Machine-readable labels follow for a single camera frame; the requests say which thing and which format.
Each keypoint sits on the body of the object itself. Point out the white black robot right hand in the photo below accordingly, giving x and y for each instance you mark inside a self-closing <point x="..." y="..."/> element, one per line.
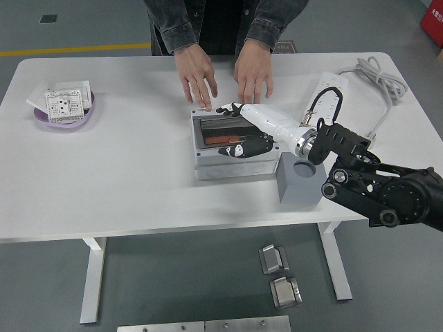
<point x="270" y="119"/>

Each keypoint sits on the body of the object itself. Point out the person's left hand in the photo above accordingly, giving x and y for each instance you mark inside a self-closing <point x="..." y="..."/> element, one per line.
<point x="254" y="67"/>

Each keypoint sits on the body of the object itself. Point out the person's right hand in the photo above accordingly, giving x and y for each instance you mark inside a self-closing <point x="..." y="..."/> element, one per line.
<point x="195" y="69"/>

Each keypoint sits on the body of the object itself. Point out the orange cylinder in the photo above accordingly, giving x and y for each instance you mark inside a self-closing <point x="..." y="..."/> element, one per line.
<point x="221" y="139"/>

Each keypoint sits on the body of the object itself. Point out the grey electrical box clear lid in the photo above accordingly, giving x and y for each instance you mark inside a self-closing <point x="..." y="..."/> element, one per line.
<point x="221" y="166"/>

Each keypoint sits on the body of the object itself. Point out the person's right forearm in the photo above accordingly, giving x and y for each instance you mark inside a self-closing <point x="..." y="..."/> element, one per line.
<point x="174" y="24"/>

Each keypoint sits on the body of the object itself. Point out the person's left forearm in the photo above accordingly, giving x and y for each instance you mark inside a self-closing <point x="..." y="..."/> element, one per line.
<point x="273" y="22"/>

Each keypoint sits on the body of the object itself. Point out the grey cube with round hole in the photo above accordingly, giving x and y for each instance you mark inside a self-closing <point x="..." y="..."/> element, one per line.
<point x="297" y="192"/>

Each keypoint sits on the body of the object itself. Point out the red box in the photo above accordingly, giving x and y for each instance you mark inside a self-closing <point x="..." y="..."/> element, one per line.
<point x="434" y="24"/>

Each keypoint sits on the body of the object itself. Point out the dark floor sign with lettering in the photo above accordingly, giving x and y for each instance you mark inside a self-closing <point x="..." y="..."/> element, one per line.
<point x="287" y="47"/>

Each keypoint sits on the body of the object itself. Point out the person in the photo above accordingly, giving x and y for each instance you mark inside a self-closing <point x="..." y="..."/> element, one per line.
<point x="221" y="24"/>

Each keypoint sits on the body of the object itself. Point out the white power strip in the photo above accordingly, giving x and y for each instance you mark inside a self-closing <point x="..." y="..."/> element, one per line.
<point x="330" y="81"/>

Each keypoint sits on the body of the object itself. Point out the yellow floor tape line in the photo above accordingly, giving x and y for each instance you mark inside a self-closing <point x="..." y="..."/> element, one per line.
<point x="86" y="48"/>

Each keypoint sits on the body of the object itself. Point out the white socket panel with holes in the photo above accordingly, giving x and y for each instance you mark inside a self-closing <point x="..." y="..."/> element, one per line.
<point x="60" y="103"/>

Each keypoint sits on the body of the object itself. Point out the small metal block fixture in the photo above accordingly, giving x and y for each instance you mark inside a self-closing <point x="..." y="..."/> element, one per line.
<point x="271" y="259"/>
<point x="284" y="294"/>

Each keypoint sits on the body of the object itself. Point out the purple plastic bowl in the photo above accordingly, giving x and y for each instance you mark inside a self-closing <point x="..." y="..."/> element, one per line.
<point x="65" y="126"/>

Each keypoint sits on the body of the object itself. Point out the dark floor hatch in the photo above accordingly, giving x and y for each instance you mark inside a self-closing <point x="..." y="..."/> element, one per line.
<point x="48" y="19"/>

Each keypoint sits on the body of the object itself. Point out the white flat cover plate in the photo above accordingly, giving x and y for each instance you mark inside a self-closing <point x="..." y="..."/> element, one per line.
<point x="36" y="97"/>

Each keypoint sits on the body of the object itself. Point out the white table leg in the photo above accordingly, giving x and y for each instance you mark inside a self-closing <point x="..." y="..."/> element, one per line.
<point x="92" y="283"/>
<point x="337" y="269"/>

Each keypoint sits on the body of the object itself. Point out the tan cardboard piece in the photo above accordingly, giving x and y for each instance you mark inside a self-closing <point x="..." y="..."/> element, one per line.
<point x="440" y="56"/>

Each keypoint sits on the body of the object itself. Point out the flat metal plate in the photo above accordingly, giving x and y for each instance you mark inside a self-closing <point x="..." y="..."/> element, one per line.
<point x="245" y="325"/>
<point x="159" y="327"/>

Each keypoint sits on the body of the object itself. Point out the white blank switch plate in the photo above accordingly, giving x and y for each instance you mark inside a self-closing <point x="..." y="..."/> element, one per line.
<point x="74" y="84"/>

